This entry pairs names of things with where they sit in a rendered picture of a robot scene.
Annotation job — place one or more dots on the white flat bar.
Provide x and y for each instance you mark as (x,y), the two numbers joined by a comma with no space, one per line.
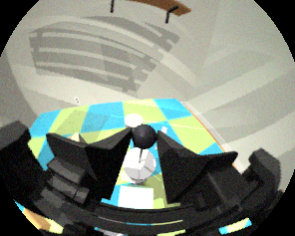
(164,128)

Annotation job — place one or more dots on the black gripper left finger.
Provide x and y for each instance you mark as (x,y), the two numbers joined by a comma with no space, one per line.
(102,159)

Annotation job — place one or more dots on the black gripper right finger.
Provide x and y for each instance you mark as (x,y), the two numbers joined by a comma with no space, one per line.
(180,167)

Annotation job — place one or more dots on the glass french press with black knob plunger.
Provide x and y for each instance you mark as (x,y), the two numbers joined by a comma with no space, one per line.
(139,163)

